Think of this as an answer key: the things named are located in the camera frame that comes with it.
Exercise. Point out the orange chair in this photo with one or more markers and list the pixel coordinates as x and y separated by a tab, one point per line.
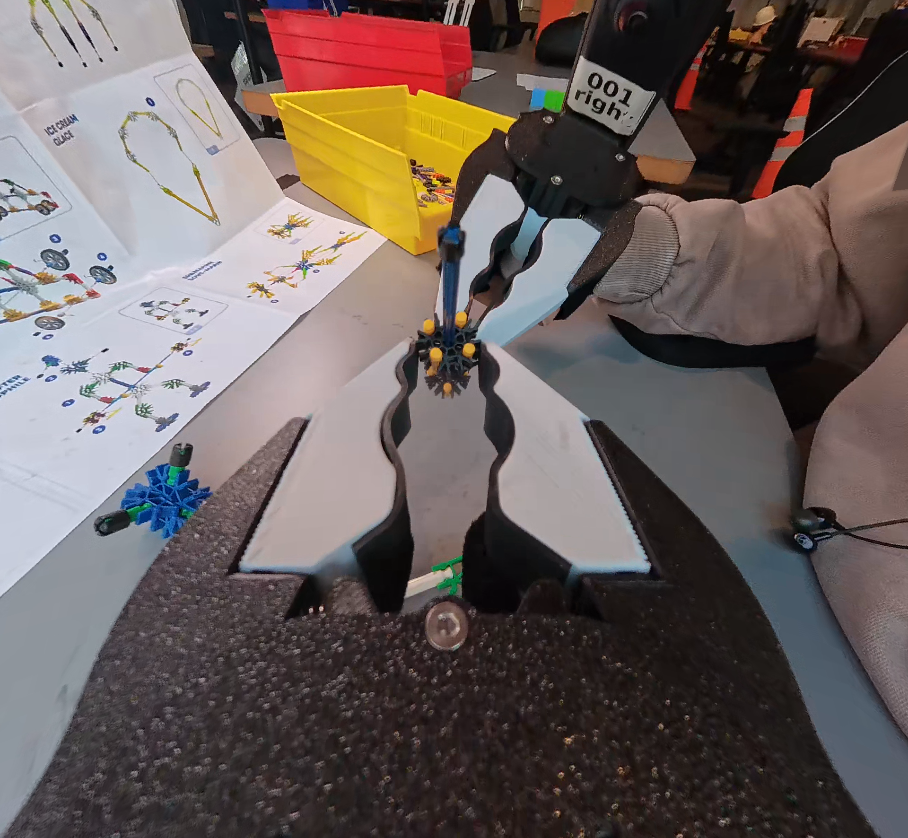
558	1

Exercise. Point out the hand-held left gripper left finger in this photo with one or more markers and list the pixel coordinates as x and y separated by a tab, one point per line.
319	498

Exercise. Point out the orange traffic cone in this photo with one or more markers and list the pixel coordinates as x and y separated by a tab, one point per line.
788	143

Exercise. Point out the person's right forearm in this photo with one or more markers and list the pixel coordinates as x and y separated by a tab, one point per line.
766	257

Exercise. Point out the colourful rod connector toy model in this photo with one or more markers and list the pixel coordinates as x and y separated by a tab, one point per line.
163	498

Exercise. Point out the blue toy rod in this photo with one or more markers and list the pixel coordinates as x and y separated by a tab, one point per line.
451	271

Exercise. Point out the black yellow toy wheel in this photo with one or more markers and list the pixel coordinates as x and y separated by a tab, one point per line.
449	356

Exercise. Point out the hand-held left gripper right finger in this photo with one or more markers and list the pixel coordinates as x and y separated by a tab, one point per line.
568	498

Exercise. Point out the black bag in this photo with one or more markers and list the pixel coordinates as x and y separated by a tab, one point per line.
561	44

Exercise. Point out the person's beige printed hoodie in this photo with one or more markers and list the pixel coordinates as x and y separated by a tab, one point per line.
866	498

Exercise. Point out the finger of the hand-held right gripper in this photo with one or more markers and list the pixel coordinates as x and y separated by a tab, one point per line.
483	228
561	271

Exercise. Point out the pile of small building parts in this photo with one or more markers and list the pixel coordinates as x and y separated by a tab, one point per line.
433	186

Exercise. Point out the red plastic bin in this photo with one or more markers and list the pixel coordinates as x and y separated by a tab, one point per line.
369	51

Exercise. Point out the white building instruction sheet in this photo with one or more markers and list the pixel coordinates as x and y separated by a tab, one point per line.
85	285

